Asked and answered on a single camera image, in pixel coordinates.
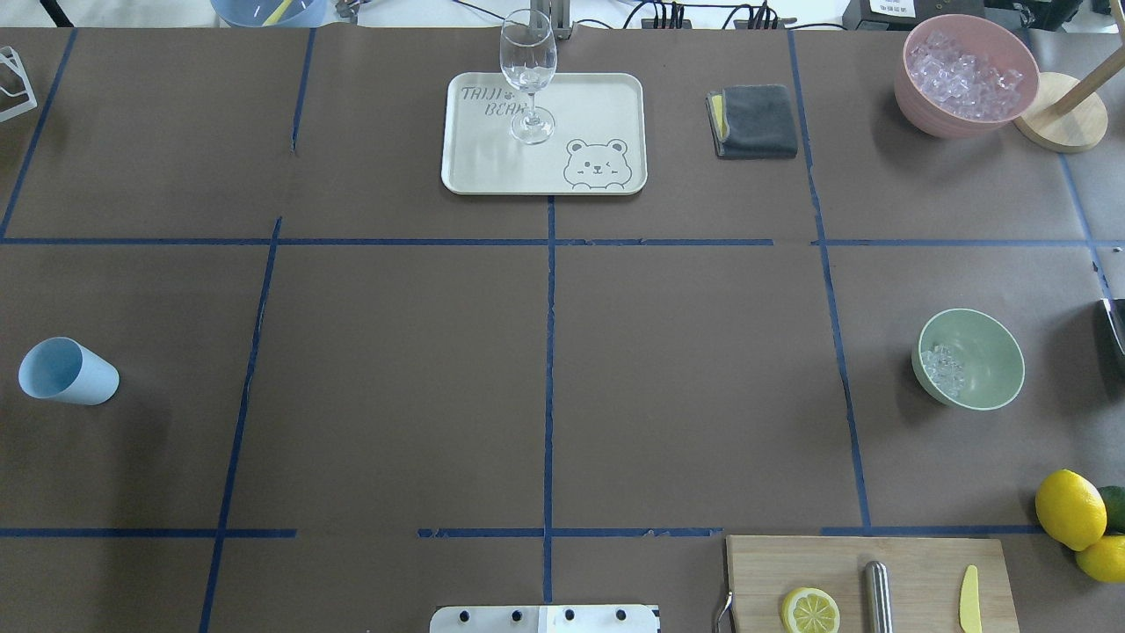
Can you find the green bowl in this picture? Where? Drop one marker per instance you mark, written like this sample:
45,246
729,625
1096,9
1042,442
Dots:
989,352

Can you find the light blue cup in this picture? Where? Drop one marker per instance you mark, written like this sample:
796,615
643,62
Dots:
62,370

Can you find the ice cubes in green bowl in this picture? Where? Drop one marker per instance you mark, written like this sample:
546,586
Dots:
944,368

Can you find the large blue bowl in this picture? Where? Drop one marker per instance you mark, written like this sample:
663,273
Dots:
280,14

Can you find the pink bowl with ice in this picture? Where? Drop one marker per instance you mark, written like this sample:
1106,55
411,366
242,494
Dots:
963,75

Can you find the cream bear serving tray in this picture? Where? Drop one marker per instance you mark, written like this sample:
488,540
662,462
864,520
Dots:
598,147

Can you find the clear wine glass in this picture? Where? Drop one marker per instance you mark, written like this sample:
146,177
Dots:
528,58

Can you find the folded grey cloth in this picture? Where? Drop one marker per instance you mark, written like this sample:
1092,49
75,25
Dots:
752,122

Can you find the lemon half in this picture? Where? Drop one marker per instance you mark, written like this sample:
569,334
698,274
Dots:
809,609

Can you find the steel muddler rod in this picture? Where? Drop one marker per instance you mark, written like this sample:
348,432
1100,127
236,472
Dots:
879,604

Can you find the wooden cutting board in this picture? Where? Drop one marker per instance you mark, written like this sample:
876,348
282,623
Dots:
925,578

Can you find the yellow plastic knife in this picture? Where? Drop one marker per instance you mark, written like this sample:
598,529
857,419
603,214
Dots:
970,617

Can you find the wooden cup stand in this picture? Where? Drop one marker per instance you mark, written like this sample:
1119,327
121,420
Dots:
1067,115

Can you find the yellow lemon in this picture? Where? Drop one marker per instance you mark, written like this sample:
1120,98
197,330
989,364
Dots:
1070,509
1103,561

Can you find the green lime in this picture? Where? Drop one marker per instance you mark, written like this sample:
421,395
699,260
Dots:
1113,498

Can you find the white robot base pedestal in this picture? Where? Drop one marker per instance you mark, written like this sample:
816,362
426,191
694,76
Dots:
547,618

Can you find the white wire cup rack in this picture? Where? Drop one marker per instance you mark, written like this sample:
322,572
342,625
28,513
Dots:
17,96

